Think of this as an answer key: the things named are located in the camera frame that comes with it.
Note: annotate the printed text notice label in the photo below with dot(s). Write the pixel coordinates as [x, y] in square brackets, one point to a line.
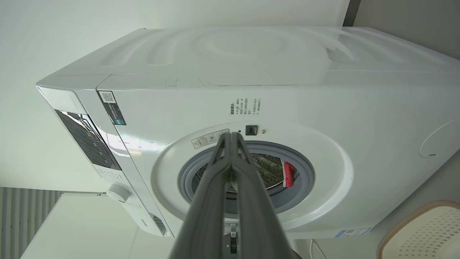
[244, 107]

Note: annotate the grey ribbed wall panel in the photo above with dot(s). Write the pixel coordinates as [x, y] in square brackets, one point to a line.
[21, 219]

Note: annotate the round drain filter cover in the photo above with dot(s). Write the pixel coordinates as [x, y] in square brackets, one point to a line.
[444, 140]

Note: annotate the white cabinet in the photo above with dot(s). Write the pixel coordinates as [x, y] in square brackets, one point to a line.
[86, 230]

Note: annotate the stainless steel washing machine drum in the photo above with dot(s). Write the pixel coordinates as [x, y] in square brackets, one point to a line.
[268, 169]

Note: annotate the dark QR code sticker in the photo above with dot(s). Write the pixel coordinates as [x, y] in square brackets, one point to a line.
[112, 108]

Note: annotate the red basketball jersey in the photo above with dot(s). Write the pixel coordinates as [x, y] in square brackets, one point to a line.
[289, 175]

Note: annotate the white front-load washing machine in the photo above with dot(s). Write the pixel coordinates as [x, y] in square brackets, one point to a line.
[359, 126]

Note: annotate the blue energy label sticker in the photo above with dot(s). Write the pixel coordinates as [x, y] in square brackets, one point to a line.
[352, 232]

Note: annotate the white washing machine dial knob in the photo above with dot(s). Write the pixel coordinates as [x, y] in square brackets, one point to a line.
[118, 193]

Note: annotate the black glossy control display panel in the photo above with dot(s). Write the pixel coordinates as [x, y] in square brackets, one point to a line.
[90, 140]

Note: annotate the white triangle warning sticker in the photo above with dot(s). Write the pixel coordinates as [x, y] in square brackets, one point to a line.
[208, 139]

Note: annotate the cream perforated laundry basket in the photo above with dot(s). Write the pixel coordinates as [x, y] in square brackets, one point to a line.
[427, 233]

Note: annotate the black square door latch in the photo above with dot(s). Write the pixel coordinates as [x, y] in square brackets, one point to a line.
[251, 130]

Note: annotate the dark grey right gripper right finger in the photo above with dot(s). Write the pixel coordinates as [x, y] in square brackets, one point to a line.
[257, 216]

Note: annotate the grey rubber door gasket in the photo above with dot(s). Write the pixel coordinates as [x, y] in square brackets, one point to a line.
[306, 174]

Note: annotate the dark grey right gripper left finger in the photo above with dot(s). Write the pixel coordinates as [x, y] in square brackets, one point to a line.
[205, 208]

